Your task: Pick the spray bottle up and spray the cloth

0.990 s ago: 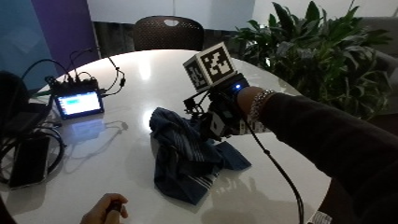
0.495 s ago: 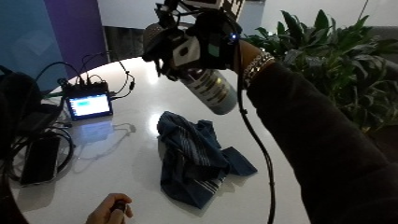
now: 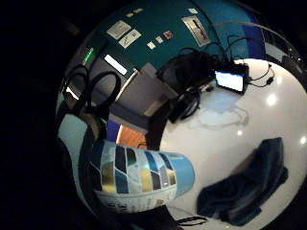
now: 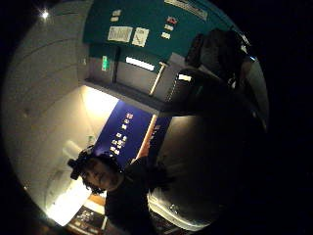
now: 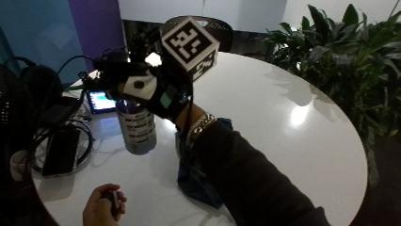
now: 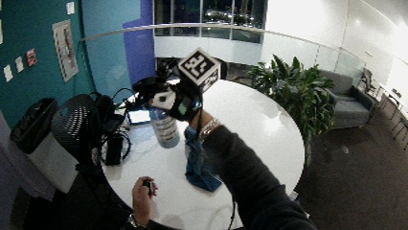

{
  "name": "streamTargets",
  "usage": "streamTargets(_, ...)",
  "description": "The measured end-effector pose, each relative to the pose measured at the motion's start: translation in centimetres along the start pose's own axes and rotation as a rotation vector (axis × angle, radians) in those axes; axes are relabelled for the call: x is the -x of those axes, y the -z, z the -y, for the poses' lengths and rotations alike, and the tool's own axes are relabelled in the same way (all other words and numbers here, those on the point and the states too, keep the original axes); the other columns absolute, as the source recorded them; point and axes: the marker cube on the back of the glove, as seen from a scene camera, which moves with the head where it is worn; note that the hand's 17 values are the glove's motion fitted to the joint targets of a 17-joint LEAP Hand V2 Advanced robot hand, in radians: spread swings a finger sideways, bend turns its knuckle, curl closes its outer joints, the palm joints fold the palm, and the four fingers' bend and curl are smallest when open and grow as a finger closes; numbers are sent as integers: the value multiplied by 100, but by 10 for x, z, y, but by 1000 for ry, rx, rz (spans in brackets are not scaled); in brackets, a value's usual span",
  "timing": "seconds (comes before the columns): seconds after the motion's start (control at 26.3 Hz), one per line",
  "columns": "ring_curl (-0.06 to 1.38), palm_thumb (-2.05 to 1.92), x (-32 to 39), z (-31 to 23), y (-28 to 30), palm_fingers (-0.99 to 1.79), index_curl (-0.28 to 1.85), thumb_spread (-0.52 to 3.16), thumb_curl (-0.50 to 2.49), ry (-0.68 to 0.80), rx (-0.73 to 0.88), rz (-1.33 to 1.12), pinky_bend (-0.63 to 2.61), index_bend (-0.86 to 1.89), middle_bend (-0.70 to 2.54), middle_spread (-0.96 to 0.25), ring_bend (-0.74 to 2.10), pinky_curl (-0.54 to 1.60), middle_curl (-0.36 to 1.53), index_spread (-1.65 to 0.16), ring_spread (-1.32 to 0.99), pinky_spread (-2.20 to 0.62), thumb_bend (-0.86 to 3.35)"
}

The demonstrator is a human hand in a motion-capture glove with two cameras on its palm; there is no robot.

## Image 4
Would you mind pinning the round ceiling lamp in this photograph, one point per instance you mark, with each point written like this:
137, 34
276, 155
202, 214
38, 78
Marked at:
44, 14

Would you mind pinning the dark printed poster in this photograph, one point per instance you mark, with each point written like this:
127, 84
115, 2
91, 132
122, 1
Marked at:
85, 218

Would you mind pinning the small white wall light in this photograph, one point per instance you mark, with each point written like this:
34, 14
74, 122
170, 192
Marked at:
184, 77

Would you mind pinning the green exit sign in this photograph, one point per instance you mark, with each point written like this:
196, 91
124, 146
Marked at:
105, 63

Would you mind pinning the white printed paper sheet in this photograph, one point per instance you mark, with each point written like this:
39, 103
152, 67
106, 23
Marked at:
120, 34

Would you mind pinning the red note card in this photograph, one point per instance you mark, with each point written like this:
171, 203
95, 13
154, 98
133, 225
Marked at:
171, 20

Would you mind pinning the long white light strip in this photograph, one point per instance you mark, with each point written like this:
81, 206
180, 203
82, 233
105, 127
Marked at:
140, 63

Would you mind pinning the white paper with drawing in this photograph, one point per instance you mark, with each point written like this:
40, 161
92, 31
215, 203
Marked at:
140, 37

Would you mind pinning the orange wooden frame strip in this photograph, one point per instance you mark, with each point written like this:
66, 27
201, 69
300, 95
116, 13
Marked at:
147, 137

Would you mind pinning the black headset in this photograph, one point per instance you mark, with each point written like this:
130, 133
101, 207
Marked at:
75, 167

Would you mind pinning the green noticeboard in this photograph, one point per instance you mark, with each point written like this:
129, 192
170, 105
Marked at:
153, 19

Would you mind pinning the person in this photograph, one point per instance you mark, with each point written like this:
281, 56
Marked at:
130, 196

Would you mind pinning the long white banner strip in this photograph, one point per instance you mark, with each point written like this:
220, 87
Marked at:
186, 8

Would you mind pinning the cluster of small white notes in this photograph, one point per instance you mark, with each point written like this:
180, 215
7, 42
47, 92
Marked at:
120, 137

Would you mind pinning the pale wooden post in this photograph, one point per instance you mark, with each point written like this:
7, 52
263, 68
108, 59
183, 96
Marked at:
158, 78

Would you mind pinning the blue noticeboard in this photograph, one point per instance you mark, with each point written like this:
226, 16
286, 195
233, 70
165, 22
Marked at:
130, 130

